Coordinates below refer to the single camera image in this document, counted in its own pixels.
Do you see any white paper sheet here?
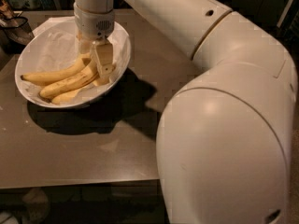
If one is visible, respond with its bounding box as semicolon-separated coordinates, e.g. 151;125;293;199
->
33;17;76;36

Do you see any white bowl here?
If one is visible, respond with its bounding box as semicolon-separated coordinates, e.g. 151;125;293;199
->
14;16;132;109

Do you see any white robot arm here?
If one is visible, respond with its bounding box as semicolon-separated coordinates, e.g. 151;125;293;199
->
74;0;298;224

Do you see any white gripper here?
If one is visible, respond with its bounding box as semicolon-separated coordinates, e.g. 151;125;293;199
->
74;4;115;78

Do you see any yellow banana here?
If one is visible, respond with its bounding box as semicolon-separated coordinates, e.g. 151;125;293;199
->
51;76;109;105
21;56;91;86
39;61;98;99

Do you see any dark wire basket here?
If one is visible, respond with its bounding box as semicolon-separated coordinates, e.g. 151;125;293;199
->
0;16;35;54

